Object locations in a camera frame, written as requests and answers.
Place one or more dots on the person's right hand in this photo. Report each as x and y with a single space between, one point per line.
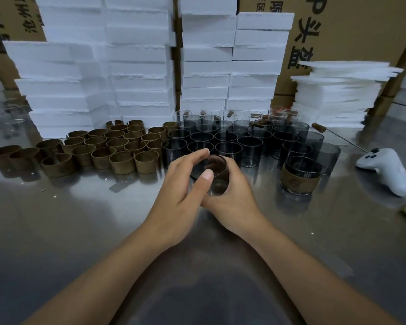
237 209

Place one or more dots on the person's left hand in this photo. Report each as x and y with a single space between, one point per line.
176 206

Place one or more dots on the smoky transparent plastic cup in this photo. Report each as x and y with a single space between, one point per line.
218 181
302 165

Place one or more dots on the cluster of transparent plastic cups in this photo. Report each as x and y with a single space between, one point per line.
250 155

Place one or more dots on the brown sleeve ring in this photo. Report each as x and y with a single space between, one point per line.
299 182

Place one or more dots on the group of brown sleeve rings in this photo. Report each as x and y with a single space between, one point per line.
121 164

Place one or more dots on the bunch of clear plastic cups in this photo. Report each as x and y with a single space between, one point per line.
15 113

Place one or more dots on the person's left forearm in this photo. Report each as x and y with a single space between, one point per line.
98 280

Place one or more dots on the person's right forearm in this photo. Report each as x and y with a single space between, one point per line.
318 284

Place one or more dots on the stepped stack white foam blocks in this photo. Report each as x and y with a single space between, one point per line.
206 64

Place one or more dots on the stack of thin foam sheets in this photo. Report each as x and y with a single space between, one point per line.
331 98

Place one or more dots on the white game controller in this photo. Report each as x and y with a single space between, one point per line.
389 172

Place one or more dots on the tall stack white foam blocks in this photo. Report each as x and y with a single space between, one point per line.
105 64

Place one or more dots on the large printed cardboard box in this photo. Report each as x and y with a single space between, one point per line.
358 27

